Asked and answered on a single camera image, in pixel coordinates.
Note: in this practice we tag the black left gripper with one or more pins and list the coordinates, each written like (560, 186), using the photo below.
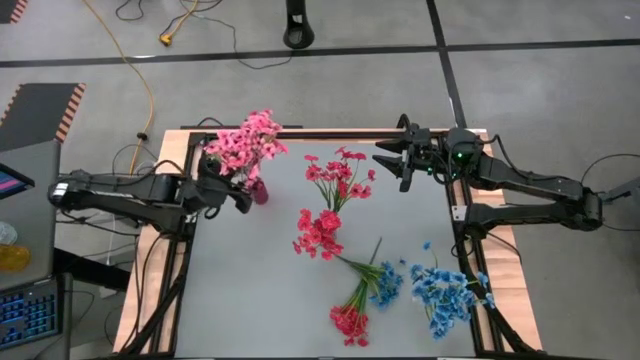
(215, 187)

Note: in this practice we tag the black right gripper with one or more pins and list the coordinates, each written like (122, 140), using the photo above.
(425, 150)

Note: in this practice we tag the red glass vase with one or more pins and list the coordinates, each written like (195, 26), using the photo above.
(260, 194)

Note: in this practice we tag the red artificial flower bunch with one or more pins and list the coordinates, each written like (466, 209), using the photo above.
(320, 232)
(342, 172)
(350, 322)

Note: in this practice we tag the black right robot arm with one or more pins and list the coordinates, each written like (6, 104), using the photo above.
(525, 182)

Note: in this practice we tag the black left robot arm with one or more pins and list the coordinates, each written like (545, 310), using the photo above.
(125, 192)

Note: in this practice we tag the wooden side table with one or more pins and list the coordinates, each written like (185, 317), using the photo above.
(325, 135)

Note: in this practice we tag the black stand base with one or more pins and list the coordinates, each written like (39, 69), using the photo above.
(299, 35)

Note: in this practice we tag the grey desk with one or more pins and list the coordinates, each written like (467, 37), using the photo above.
(35, 225)

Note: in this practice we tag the large black striped-edge floor mat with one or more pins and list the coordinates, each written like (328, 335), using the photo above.
(35, 115)

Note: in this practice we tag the grey stand foot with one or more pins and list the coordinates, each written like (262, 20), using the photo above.
(625, 190)

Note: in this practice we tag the laptop screen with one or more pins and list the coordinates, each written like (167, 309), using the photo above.
(10, 182)

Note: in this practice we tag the yellow glass container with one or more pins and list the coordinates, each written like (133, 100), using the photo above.
(12, 257)

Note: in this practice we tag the clear plastic container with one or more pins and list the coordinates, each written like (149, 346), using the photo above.
(5, 234)

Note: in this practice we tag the backlit keyboard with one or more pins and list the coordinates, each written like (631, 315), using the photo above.
(30, 315)

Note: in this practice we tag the small black striped-edge floor mat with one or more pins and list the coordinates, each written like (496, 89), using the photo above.
(7, 7)

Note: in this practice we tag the white metal bracket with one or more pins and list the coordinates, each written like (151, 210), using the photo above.
(459, 214)

